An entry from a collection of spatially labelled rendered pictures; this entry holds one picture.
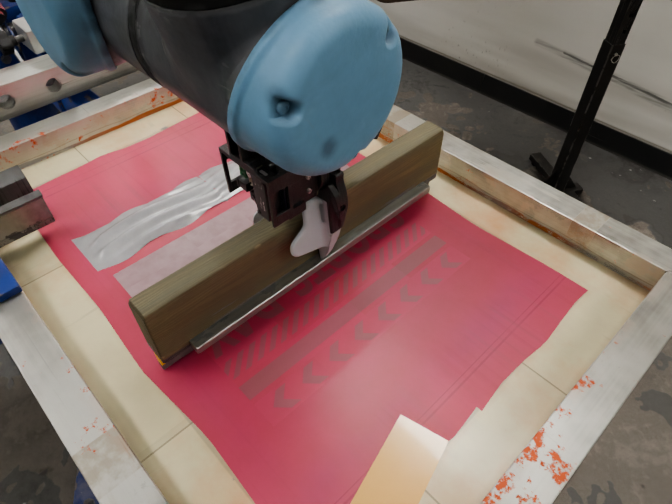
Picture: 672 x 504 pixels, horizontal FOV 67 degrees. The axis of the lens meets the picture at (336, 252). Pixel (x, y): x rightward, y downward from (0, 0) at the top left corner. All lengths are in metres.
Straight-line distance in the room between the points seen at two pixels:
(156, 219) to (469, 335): 0.40
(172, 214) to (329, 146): 0.49
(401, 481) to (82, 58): 0.39
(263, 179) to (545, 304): 0.34
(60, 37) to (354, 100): 0.16
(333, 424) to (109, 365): 0.23
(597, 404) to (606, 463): 1.16
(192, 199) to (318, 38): 0.53
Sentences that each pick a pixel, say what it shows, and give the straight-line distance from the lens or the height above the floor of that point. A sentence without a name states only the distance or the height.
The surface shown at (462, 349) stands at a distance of 0.55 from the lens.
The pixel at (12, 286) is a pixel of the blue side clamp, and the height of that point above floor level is 1.00.
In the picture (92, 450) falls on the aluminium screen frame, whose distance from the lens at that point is 0.49.
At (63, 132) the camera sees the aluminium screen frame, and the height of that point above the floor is 0.98.
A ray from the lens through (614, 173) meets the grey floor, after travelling 2.57.
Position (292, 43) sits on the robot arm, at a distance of 0.19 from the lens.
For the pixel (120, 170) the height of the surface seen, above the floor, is 0.95.
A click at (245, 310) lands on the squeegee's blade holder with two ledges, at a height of 0.99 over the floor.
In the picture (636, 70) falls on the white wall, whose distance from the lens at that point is 2.54.
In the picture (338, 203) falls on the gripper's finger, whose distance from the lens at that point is 0.48.
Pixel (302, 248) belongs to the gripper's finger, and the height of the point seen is 1.03.
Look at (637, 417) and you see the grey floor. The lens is 1.78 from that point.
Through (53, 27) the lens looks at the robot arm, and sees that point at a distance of 0.31.
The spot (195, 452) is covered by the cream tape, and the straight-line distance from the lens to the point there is 0.50.
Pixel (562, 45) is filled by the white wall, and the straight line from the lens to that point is 2.64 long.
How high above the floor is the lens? 1.40
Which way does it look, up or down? 47 degrees down
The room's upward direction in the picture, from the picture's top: straight up
